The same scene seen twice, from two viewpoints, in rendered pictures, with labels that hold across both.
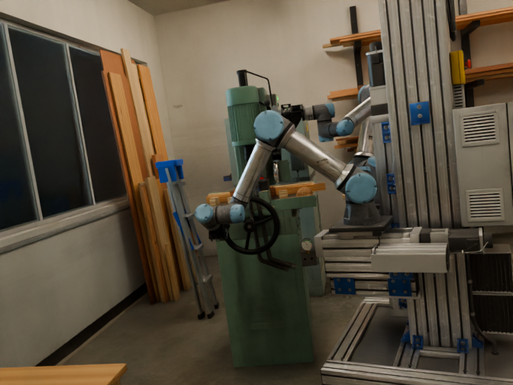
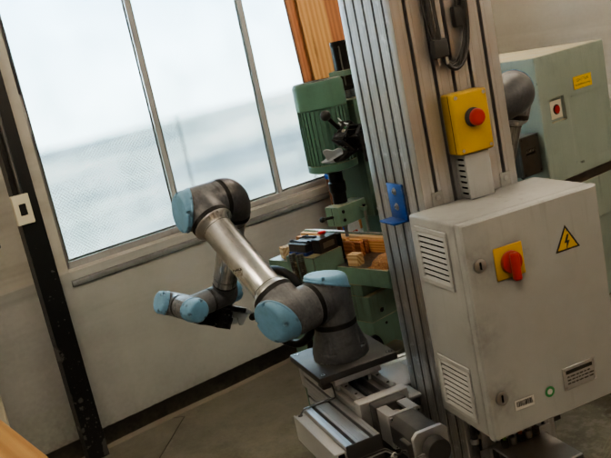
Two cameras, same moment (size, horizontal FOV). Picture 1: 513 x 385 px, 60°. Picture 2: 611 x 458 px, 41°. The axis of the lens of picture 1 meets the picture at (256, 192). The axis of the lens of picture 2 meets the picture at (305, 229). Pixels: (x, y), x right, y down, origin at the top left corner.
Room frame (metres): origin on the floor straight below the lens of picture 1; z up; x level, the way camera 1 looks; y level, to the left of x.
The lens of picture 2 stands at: (0.34, -1.82, 1.63)
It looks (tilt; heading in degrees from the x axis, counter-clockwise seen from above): 12 degrees down; 44
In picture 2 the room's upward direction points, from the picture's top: 12 degrees counter-clockwise
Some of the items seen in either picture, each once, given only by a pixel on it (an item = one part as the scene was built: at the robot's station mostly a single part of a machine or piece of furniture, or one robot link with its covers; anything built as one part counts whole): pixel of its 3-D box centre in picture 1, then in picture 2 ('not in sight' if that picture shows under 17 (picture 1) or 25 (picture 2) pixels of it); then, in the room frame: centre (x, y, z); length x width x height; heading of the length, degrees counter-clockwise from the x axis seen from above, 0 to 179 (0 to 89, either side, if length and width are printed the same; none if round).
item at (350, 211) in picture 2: not in sight; (347, 214); (2.49, 0.01, 1.03); 0.14 x 0.07 x 0.09; 173
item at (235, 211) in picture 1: (230, 213); (194, 306); (1.82, 0.11, 0.93); 0.11 x 0.11 x 0.08; 80
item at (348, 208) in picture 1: (360, 209); (337, 335); (1.85, -0.42, 0.87); 0.15 x 0.15 x 0.10
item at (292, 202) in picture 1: (259, 205); (335, 267); (2.36, -0.01, 0.87); 0.61 x 0.30 x 0.06; 83
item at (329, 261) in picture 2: (256, 199); (315, 263); (2.27, 0.00, 0.92); 0.15 x 0.13 x 0.09; 83
